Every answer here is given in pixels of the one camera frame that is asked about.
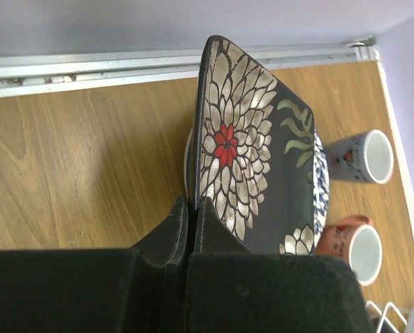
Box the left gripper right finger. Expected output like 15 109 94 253
186 198 373 332

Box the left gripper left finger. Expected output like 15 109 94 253
0 196 188 332

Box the blue white floral plate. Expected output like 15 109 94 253
184 126 331 250

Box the pink mug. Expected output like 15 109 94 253
315 215 383 287

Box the black square plate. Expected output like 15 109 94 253
189 35 314 255

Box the grey mug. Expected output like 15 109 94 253
324 129 394 185

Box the white wire dish rack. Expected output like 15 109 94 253
365 300 414 333

